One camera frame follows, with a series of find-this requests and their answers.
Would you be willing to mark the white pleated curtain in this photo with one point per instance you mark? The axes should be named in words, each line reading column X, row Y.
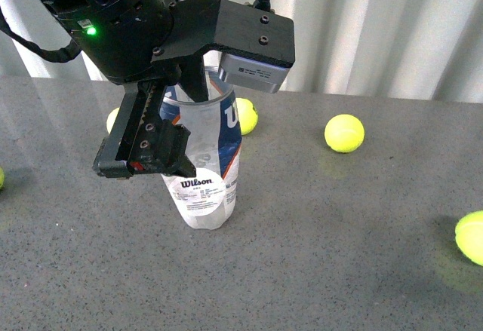
column 412, row 49

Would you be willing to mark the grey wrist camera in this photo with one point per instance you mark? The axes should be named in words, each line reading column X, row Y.
column 251, row 74

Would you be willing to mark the tennis ball at left edge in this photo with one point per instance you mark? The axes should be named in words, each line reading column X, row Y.
column 2, row 178

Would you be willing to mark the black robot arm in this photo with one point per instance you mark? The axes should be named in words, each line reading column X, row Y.
column 126, row 39

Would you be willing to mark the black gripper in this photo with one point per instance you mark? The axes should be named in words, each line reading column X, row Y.
column 119, row 36

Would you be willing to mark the far left tennis ball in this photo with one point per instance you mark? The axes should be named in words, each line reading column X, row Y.
column 111, row 119

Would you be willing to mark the tennis ball at right edge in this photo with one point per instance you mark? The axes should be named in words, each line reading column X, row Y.
column 468, row 236

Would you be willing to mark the clear Wilson tennis ball can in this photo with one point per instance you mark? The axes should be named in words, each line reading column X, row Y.
column 206, row 200

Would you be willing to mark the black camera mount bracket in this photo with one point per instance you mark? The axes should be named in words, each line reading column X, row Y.
column 200, row 26

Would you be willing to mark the Wilson 3 tennis ball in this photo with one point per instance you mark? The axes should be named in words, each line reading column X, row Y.
column 344, row 133

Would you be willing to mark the middle tennis ball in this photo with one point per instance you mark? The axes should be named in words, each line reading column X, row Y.
column 247, row 115

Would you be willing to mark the tennis ball at edge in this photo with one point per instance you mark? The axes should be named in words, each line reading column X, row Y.
column 468, row 236
column 2, row 178

